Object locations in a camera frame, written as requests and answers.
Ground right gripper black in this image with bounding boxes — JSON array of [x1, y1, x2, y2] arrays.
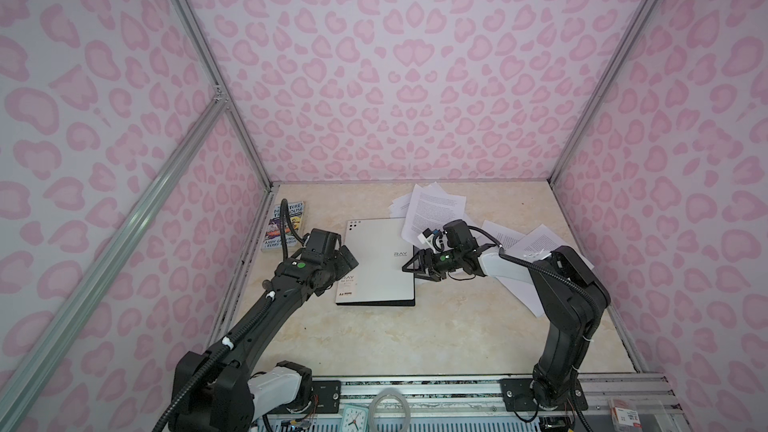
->
[[402, 248, 464, 282]]

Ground grey and black file folder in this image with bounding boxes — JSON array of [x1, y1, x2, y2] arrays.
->
[[335, 218, 416, 307]]

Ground printed paper sheet corner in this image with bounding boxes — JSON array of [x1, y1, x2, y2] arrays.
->
[[401, 185, 466, 247]]

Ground printed paper sheet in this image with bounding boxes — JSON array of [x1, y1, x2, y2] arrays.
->
[[389, 182, 445, 218], [480, 220, 544, 317], [509, 225, 566, 262]]

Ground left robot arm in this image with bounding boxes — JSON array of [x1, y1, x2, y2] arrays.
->
[[154, 246, 358, 431]]

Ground colourful paperback book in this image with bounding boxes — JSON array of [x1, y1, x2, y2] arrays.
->
[[262, 201, 305, 251]]

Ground clear tube loop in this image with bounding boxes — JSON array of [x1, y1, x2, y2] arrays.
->
[[367, 387, 412, 432]]

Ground small teal clock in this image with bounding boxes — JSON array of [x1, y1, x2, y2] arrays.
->
[[338, 404, 369, 432]]

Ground red white label box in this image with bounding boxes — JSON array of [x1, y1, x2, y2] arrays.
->
[[608, 398, 642, 432]]

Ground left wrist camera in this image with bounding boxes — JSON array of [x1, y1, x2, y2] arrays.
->
[[301, 228, 341, 264]]

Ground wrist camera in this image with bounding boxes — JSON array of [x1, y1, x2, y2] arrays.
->
[[301, 228, 341, 264], [443, 219, 478, 253]]

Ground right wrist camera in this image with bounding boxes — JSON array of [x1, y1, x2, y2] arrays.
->
[[443, 219, 478, 253]]

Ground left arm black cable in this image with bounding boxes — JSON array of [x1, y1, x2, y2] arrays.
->
[[278, 197, 310, 250]]

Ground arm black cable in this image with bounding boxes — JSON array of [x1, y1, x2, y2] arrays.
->
[[467, 225, 604, 325], [278, 197, 310, 250]]

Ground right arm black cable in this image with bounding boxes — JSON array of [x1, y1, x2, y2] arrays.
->
[[467, 225, 604, 325]]

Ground aluminium corner post left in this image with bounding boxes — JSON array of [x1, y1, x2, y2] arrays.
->
[[169, 0, 273, 190]]

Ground aluminium corner post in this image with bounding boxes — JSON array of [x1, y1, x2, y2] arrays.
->
[[548, 0, 663, 189], [169, 0, 273, 190]]

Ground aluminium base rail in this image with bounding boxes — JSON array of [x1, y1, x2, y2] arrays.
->
[[270, 373, 691, 431]]

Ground aluminium diagonal frame bar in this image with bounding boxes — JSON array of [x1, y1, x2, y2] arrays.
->
[[1, 97, 227, 431]]

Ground aluminium corner post right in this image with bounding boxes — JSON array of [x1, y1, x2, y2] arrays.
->
[[548, 0, 663, 189]]

